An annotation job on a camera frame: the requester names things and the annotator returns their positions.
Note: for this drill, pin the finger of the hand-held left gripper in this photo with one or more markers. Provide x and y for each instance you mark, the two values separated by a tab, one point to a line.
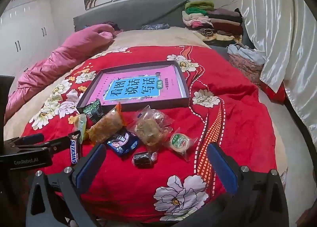
33	139
59	144

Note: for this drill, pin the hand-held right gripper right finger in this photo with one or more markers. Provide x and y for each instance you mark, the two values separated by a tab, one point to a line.
223	170

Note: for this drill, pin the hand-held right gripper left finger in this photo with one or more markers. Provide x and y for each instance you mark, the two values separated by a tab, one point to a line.
91	166

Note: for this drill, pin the brown chocolate bar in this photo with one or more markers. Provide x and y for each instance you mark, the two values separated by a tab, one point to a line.
75	150

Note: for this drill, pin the light green pastry packet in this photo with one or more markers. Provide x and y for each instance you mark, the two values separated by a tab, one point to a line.
80	125

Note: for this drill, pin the blue cookie packet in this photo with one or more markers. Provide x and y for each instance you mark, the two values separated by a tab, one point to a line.
122	142

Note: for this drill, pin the orange rice cracker packet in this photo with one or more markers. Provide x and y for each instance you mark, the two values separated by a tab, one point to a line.
105	126

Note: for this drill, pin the green pea snack packet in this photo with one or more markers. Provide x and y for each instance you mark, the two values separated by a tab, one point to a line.
93	111

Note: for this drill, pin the dark candy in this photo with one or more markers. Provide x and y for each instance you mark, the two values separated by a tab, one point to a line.
142	159

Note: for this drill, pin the clear crumbly pastry packet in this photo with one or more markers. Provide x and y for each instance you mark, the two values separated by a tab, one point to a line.
147	129

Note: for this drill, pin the dark shallow cardboard tray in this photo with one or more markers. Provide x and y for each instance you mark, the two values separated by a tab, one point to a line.
183	85

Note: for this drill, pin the red floral blanket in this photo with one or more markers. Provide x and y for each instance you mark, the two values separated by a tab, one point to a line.
223	123

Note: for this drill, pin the round green label cake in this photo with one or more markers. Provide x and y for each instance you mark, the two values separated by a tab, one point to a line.
180	141

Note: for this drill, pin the pink pillow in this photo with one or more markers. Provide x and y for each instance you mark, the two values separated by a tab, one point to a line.
49	66

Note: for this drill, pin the pink book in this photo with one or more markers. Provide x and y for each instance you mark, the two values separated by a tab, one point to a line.
133	88

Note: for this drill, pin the white wardrobe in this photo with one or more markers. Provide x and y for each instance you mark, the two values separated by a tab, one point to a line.
27	26

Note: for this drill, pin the light blue cloth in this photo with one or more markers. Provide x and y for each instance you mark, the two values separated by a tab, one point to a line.
245	52

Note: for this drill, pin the beige bed sheet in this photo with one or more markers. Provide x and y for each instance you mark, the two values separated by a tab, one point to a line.
153	37

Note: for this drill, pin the pile of folded clothes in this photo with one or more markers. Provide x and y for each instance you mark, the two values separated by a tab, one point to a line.
218	20

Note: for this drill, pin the dark patterned pillow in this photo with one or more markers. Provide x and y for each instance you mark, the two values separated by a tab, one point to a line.
154	27

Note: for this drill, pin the grey headboard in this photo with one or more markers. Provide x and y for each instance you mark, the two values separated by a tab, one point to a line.
138	15

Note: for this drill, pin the white satin curtain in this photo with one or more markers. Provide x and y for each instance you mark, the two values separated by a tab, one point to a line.
284	31

